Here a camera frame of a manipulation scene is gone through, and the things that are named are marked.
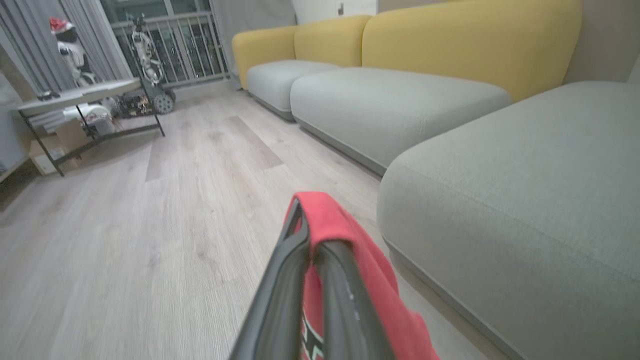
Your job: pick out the cardboard box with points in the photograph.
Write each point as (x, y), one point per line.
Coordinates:
(65, 142)

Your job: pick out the plain grey curtain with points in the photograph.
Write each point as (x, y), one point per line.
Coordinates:
(250, 15)

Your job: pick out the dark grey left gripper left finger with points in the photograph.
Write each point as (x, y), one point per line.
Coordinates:
(282, 290)

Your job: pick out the red santa hat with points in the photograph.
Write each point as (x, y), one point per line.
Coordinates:
(60, 24)

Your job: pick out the grey sofa seat cushion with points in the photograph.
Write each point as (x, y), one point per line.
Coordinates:
(280, 80)
(390, 110)

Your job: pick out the yellow sofa armrest end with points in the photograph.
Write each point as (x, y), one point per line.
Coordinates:
(260, 50)

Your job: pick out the grey striped curtain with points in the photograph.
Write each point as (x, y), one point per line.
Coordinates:
(30, 45)

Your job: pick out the grey-top table with black frame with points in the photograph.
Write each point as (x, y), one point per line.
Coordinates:
(80, 94)

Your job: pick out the grey sofa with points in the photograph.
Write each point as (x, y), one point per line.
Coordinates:
(525, 200)

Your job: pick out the wide yellow sofa backrest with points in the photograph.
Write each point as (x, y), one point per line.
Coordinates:
(465, 45)

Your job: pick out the black wheeled robot rig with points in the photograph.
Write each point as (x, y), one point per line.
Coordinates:
(147, 60)

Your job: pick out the white humanoid robot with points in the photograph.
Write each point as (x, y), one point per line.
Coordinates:
(75, 55)

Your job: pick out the white object under table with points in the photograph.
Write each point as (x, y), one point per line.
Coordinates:
(92, 116)

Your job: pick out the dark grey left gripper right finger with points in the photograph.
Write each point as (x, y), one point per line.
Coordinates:
(345, 310)

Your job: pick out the grey balcony railing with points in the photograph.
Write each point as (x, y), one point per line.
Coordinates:
(190, 45)

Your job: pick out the small black item on table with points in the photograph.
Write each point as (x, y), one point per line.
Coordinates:
(48, 95)

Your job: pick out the narrow yellow sofa backrest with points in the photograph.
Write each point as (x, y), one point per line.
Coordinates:
(327, 42)

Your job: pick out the red garment with white print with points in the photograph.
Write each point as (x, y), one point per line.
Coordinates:
(330, 215)

